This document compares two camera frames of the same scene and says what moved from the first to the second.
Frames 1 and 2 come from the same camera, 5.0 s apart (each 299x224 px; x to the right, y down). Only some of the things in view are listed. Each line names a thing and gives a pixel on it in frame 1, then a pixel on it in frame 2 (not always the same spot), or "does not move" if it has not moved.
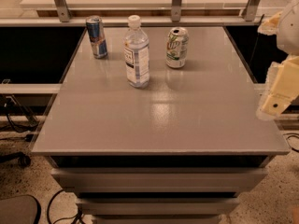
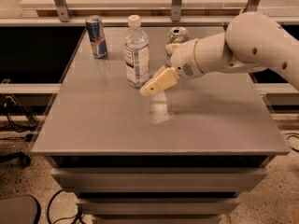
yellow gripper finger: x=281 y=90 to x=166 y=77
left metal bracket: x=61 y=3 does not move
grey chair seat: x=20 y=209 does not move
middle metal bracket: x=177 y=3 does not move
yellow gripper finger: x=270 y=26 to x=169 y=48
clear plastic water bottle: x=136 y=53 does not move
